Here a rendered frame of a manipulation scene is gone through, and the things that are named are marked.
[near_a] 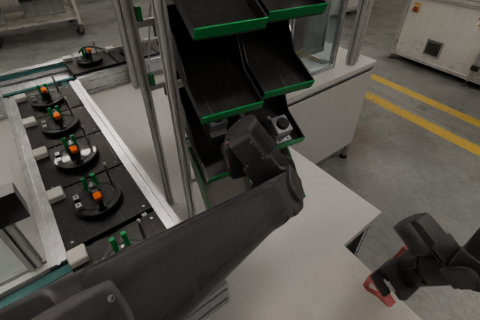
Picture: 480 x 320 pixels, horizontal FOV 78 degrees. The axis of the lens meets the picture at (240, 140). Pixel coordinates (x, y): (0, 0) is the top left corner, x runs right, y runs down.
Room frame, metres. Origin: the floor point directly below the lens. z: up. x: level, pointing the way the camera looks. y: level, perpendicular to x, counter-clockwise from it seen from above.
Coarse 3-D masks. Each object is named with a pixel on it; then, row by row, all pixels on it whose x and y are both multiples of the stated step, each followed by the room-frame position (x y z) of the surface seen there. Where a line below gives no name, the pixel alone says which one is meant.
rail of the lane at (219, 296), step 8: (224, 280) 0.36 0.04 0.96; (216, 288) 0.34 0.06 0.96; (224, 288) 0.34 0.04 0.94; (208, 296) 0.32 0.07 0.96; (216, 296) 0.33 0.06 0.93; (224, 296) 0.34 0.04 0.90; (200, 304) 0.30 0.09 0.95; (208, 304) 0.31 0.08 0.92; (216, 304) 0.33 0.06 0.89; (192, 312) 0.29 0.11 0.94; (200, 312) 0.30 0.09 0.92; (208, 312) 0.31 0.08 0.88
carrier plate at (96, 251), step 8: (144, 216) 0.54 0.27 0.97; (152, 216) 0.54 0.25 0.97; (128, 224) 0.51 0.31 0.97; (136, 224) 0.51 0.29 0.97; (144, 224) 0.51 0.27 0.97; (152, 224) 0.51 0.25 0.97; (160, 224) 0.51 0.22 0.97; (128, 232) 0.48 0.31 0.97; (136, 232) 0.48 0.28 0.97; (144, 232) 0.48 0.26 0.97; (152, 232) 0.48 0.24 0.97; (104, 240) 0.46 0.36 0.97; (88, 248) 0.44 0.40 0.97; (96, 248) 0.44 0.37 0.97; (104, 248) 0.44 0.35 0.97; (96, 256) 0.41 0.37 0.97; (88, 264) 0.39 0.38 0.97
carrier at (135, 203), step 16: (96, 176) 0.70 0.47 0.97; (112, 176) 0.70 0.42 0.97; (128, 176) 0.70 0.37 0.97; (48, 192) 0.61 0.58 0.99; (64, 192) 0.63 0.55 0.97; (80, 192) 0.61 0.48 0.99; (112, 192) 0.61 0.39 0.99; (128, 192) 0.63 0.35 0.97; (64, 208) 0.57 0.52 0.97; (80, 208) 0.54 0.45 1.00; (96, 208) 0.55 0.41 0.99; (112, 208) 0.55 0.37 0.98; (128, 208) 0.57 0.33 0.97; (144, 208) 0.57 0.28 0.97; (64, 224) 0.51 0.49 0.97; (80, 224) 0.51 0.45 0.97; (96, 224) 0.51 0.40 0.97; (112, 224) 0.51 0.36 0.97; (64, 240) 0.46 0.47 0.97; (80, 240) 0.46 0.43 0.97; (96, 240) 0.47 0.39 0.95
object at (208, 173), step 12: (180, 96) 0.66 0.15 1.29; (192, 108) 0.64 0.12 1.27; (192, 120) 0.60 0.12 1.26; (228, 120) 0.62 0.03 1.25; (192, 132) 0.57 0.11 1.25; (204, 132) 0.58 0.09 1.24; (192, 144) 0.53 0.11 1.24; (204, 144) 0.55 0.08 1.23; (216, 144) 0.55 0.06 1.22; (204, 156) 0.52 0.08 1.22; (216, 156) 0.52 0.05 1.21; (204, 168) 0.48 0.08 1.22; (216, 168) 0.50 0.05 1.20; (216, 180) 0.47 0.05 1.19
